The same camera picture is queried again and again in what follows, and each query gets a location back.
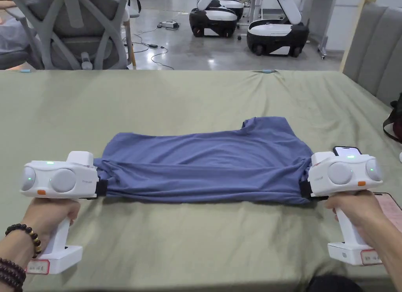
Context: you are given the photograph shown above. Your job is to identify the white and black mobile robot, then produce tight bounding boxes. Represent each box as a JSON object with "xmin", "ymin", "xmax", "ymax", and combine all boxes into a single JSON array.
[
  {"xmin": 246, "ymin": 0, "xmax": 310, "ymax": 59},
  {"xmin": 218, "ymin": 0, "xmax": 245, "ymax": 22},
  {"xmin": 189, "ymin": 0, "xmax": 238, "ymax": 39}
]

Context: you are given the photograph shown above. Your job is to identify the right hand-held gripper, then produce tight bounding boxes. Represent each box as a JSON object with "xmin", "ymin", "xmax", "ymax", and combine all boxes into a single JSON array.
[{"xmin": 299, "ymin": 152, "xmax": 384, "ymax": 267}]

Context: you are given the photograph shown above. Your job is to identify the blue shirt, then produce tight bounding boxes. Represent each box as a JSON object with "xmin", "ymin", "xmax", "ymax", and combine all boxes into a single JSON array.
[{"xmin": 93, "ymin": 116, "xmax": 314, "ymax": 208}]

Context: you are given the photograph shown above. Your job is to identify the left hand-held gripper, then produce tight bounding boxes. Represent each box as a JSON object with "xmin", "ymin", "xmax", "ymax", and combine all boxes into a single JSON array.
[{"xmin": 19, "ymin": 151, "xmax": 109, "ymax": 275}]

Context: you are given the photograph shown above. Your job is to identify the person's right hand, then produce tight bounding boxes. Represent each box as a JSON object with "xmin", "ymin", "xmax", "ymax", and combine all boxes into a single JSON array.
[{"xmin": 323, "ymin": 191, "xmax": 389, "ymax": 251}]

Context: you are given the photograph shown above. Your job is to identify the grey padded headboard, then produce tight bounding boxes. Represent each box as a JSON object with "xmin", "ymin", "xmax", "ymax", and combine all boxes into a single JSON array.
[{"xmin": 340, "ymin": 0, "xmax": 402, "ymax": 105}]

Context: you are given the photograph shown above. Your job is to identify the person's left hand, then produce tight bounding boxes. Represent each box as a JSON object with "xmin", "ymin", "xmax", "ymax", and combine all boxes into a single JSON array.
[{"xmin": 23, "ymin": 198, "xmax": 82, "ymax": 258}]

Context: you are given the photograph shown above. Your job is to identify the person's right forearm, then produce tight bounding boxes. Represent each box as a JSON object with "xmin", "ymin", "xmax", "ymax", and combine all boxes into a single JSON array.
[{"xmin": 373, "ymin": 216, "xmax": 402, "ymax": 275}]

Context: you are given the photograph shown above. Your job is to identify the grey mesh office chair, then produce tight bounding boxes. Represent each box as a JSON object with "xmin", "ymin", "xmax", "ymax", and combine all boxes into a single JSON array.
[{"xmin": 0, "ymin": 0, "xmax": 140, "ymax": 71}]

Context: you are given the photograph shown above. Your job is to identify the dark bag with strap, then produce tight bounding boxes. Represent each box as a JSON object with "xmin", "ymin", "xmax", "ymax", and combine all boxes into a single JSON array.
[{"xmin": 382, "ymin": 92, "xmax": 402, "ymax": 145}]

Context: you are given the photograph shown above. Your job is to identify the person's left forearm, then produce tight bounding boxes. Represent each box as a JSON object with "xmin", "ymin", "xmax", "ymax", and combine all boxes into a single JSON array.
[{"xmin": 0, "ymin": 222, "xmax": 43, "ymax": 292}]

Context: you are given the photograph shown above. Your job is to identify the person's legs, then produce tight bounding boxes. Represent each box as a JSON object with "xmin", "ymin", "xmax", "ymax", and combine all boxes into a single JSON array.
[{"xmin": 306, "ymin": 274, "xmax": 362, "ymax": 292}]

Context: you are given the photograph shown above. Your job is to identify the phone with pink screen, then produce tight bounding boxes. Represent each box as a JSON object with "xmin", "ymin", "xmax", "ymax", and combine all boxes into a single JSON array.
[{"xmin": 373, "ymin": 192, "xmax": 402, "ymax": 215}]

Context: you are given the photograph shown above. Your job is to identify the bed with pale green sheet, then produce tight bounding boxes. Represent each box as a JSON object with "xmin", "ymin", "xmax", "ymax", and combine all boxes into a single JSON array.
[{"xmin": 0, "ymin": 68, "xmax": 402, "ymax": 292}]

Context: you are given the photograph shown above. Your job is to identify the black phone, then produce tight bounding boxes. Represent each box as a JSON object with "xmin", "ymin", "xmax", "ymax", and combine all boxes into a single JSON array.
[{"xmin": 333, "ymin": 145, "xmax": 362, "ymax": 158}]

